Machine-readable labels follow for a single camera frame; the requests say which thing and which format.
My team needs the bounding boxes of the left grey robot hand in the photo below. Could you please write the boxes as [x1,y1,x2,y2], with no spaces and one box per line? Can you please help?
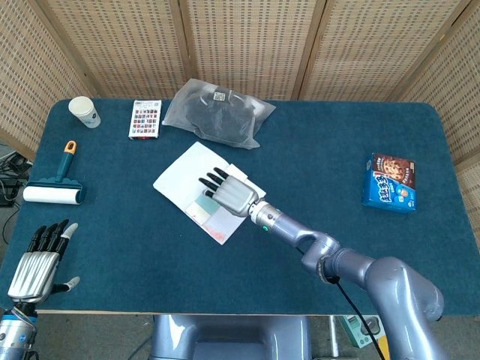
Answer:
[7,219,82,304]

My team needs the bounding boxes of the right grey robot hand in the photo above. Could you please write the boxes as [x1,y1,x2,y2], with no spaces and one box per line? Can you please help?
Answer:
[198,167,260,218]

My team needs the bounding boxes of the teal felt table cover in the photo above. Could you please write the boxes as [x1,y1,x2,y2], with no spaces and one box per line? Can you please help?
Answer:
[0,97,480,316]

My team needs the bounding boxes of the teal white bookmark pink tassel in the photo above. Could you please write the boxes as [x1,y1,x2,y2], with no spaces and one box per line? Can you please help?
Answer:
[186,194,227,242]

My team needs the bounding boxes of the clear plastic bag dark contents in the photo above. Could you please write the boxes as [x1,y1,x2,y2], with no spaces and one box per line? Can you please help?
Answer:
[162,78,277,150]

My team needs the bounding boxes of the teal lint roller orange tip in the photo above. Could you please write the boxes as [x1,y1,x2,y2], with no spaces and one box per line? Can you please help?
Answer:
[22,140,86,206]

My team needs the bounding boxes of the blue chocolate cookie box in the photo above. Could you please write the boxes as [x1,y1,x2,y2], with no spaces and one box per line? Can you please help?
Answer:
[361,151,418,215]

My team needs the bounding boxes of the black floor cables bundle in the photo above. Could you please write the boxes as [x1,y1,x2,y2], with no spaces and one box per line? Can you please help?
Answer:
[0,142,34,245]

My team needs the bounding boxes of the white paper cup blue flower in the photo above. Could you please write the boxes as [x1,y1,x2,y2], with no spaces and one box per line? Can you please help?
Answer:
[67,96,101,129]

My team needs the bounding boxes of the blue-grey robot torso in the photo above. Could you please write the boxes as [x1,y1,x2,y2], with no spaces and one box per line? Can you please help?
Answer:
[149,313,312,360]

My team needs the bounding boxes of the woven wooden folding screen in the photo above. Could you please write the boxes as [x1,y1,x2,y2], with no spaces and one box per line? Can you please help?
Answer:
[0,0,480,245]

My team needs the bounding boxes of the small box with picture grid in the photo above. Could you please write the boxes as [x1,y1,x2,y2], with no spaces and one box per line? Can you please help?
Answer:
[127,99,163,141]

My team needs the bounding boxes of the metal table leg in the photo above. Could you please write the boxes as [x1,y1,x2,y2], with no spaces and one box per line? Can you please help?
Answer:
[328,314,341,357]

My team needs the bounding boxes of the open white lined notebook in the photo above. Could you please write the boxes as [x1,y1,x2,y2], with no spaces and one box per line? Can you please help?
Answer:
[152,141,267,246]

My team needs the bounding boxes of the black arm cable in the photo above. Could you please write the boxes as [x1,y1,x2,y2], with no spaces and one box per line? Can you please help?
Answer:
[329,275,387,360]

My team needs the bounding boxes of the green white carton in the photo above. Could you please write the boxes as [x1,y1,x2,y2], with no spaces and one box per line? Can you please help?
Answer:
[339,314,386,348]

